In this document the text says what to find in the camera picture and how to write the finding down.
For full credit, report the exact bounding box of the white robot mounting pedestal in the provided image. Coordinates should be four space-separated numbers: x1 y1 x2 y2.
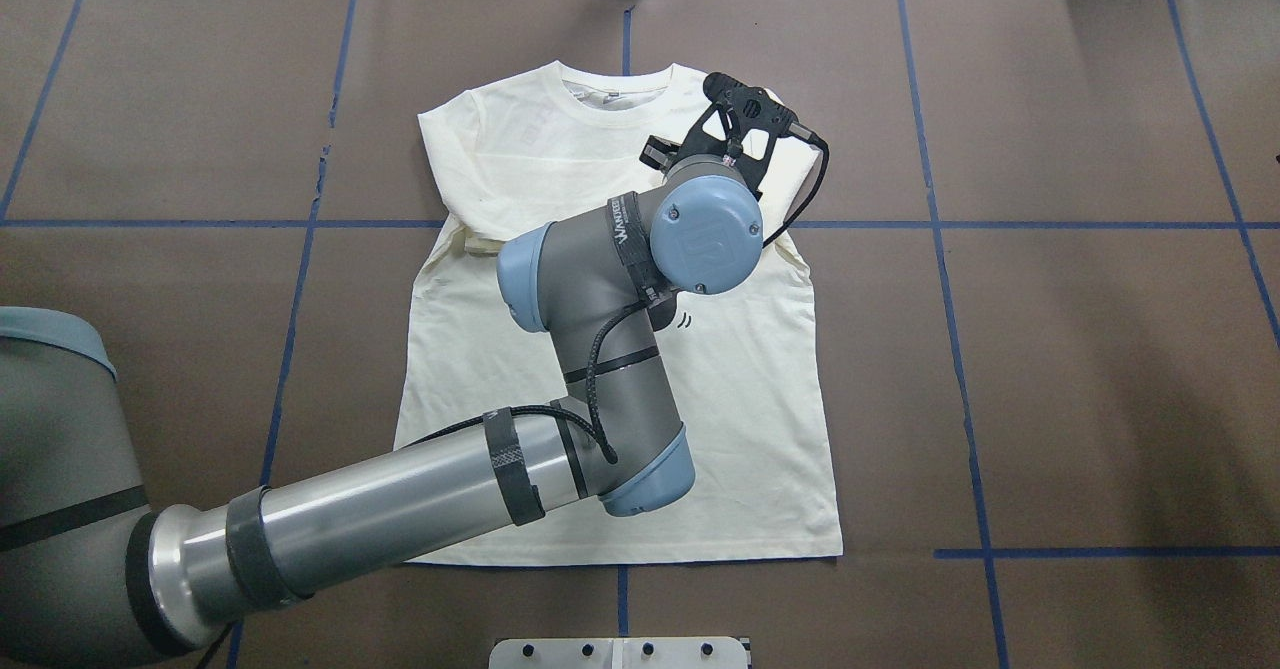
488 636 754 668

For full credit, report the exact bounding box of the cream long sleeve cat shirt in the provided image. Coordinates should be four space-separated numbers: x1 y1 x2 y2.
396 61 844 567

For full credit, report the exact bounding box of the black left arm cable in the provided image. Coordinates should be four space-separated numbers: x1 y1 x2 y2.
401 129 831 466

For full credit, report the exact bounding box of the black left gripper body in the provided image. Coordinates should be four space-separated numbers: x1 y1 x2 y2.
640 72 801 200

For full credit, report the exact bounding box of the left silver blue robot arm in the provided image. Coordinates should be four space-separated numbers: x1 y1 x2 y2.
3 72 829 668

